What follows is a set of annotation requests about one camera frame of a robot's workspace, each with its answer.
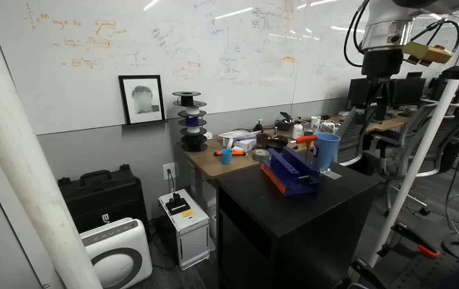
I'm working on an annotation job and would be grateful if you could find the large blue cup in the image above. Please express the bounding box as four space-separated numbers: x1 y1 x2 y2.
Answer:
314 132 341 173

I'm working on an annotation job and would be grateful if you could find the blue platform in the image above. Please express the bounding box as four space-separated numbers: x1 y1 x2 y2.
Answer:
260 146 321 197

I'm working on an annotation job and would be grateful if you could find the row of monitors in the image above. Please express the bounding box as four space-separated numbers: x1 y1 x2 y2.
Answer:
347 71 427 110

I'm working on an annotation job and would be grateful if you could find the grey office chair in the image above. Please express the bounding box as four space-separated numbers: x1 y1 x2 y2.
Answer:
335 106 375 167
369 102 459 217

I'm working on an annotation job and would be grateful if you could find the white pole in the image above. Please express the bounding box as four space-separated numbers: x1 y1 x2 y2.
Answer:
0 70 103 289
368 0 459 269

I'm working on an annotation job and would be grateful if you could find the black pan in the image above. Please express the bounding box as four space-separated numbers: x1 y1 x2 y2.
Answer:
267 136 290 150

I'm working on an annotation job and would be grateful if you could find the roll of grey tape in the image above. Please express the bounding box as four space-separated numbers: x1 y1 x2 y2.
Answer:
252 149 272 163

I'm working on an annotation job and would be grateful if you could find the white box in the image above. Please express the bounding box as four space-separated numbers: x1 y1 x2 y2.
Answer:
233 138 258 153

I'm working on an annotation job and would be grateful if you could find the clear plastic packet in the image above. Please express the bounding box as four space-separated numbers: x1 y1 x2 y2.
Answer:
218 129 261 141

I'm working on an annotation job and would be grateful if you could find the black cabinet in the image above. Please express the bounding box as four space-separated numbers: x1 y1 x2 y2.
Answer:
215 160 383 289

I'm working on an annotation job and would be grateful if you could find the black orange clamp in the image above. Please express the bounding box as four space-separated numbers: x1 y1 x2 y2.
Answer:
391 222 441 258

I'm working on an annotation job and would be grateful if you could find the wooden desk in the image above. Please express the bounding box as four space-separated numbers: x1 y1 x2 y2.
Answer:
184 112 412 251

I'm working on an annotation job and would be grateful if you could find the stack of filament spools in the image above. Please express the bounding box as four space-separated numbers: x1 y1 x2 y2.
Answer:
172 91 209 153

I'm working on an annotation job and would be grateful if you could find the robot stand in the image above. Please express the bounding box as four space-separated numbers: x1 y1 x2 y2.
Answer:
348 225 459 289

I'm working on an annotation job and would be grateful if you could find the black charger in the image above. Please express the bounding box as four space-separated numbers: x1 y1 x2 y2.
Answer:
165 193 191 216

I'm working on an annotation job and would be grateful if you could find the whiteboard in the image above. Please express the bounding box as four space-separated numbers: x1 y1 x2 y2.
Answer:
0 0 459 136

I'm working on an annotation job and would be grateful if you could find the white computer case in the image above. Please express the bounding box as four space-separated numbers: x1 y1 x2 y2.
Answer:
158 189 211 271

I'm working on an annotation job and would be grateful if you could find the black hard case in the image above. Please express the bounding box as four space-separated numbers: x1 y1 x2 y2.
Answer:
57 163 150 238

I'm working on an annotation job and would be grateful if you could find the white air purifier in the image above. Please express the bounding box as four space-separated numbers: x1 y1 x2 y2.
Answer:
79 217 153 289

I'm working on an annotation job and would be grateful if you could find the orange handled tool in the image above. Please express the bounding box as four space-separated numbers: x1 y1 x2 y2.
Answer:
289 134 319 165

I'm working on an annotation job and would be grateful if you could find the wall socket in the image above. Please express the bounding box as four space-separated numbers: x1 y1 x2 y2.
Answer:
162 162 177 180

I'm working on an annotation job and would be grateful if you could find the black picture frame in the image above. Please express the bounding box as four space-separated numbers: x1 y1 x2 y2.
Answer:
118 75 166 125

